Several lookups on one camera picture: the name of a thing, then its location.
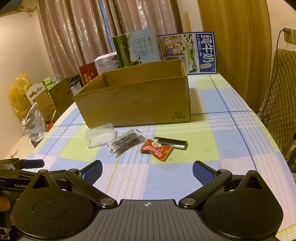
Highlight person left hand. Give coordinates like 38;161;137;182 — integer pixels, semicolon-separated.
0;196;11;240

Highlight clear plastic case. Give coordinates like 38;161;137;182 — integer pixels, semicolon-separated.
84;123;115;149

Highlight clear packet dark contents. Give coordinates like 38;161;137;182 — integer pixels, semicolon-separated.
107;130;145;158

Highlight white plastic bag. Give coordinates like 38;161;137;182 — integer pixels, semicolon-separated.
22;102;47;142

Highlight black lighter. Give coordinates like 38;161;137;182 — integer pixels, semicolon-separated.
154;137;188;150

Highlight checkered tablecloth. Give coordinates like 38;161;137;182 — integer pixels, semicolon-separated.
26;74;295;240

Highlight red snack packet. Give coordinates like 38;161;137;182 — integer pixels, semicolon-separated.
140;139;173;162

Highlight yellow plastic bag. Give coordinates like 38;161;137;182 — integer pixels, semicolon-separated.
9;73;32;116

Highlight brown cardboard box stack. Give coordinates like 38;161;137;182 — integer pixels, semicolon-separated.
25;75;82;123

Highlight quilted brown chair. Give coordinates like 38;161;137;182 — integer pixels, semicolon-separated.
258;49;295;161

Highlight large cardboard box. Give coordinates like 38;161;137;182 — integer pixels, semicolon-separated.
73;60;191;128

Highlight red gift box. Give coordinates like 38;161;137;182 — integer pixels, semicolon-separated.
79;62;98;86

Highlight white appliance box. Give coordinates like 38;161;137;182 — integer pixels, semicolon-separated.
94;52;120;74

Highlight blue milk carton box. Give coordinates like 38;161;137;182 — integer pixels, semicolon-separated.
158;32;217;75

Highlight green milk carton box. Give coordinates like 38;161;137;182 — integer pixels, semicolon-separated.
112;28;162;68

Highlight beige curtain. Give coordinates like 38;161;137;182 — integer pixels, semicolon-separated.
37;0;182;78

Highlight wooden door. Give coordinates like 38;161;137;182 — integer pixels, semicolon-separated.
198;0;272;111

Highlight orange handled tool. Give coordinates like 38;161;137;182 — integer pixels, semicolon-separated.
47;110;57;131

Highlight black power cable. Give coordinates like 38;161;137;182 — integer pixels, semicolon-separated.
261;29;287;122

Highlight wall power socket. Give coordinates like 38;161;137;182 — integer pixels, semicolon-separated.
283;27;294;44

